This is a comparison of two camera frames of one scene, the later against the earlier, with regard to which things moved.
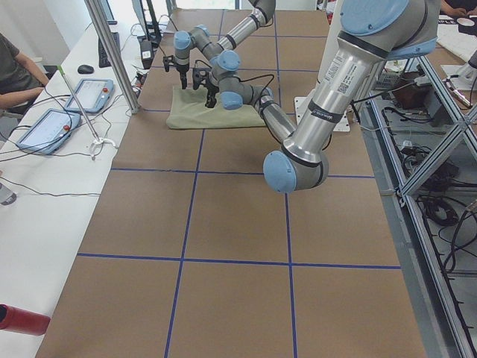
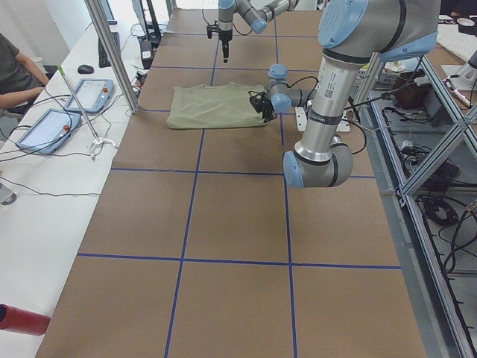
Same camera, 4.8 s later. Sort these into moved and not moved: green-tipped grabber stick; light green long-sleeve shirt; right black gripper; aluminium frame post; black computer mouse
Moved: right black gripper
Not moved: aluminium frame post; green-tipped grabber stick; black computer mouse; light green long-sleeve shirt
